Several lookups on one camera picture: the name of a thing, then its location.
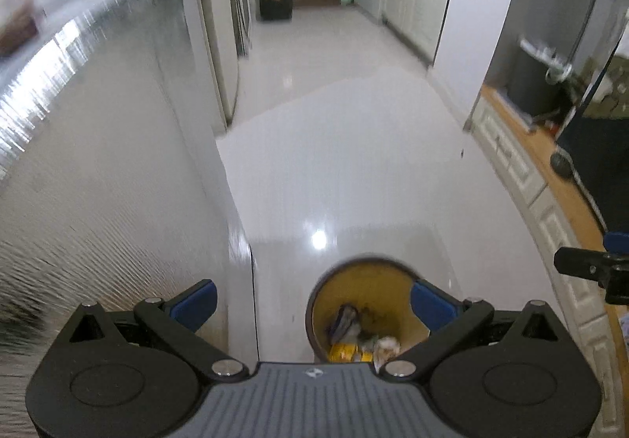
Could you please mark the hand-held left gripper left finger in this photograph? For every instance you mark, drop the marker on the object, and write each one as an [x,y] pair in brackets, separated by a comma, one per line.
[196,304]

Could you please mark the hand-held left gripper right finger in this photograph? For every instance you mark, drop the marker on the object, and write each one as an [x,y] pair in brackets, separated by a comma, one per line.
[432,304]

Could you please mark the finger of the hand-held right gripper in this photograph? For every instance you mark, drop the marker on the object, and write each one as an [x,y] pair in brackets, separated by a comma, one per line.
[618,242]

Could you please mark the round yellow-lined trash bin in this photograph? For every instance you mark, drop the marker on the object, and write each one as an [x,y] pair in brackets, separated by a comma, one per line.
[373,286]

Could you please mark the white paper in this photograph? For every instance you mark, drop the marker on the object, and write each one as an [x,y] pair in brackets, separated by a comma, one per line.
[387,348]

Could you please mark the purple white snack wrapper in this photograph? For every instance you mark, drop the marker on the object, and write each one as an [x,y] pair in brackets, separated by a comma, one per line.
[346,320]

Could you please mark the yellow snack packet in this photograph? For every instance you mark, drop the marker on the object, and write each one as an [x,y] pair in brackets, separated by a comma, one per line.
[346,353]

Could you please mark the light patterned cloth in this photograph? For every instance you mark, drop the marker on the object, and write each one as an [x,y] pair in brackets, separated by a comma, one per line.
[625,330]

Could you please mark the dark blue cloth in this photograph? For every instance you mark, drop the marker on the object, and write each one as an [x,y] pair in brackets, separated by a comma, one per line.
[604,163]

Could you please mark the black round object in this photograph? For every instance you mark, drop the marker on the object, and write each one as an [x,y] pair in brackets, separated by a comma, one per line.
[561,163]

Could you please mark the white cabinet with wooden top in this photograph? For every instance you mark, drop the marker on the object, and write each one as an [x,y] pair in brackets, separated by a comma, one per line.
[521,168]

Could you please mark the olive green cloth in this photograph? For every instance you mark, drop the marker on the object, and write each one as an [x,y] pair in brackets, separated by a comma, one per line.
[607,99]

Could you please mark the dark grey bin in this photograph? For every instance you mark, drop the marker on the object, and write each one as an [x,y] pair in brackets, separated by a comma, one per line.
[533,94]

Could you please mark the silver foil covered table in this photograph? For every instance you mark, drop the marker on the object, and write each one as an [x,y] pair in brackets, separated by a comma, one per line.
[108,148]

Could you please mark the white refrigerator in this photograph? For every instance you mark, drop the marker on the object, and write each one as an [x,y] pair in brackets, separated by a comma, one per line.
[211,25]

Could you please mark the black crate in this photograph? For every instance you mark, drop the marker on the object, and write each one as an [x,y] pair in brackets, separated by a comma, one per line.
[276,6]

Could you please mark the brown blurry object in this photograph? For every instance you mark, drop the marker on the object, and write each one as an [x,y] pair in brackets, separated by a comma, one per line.
[17,20]

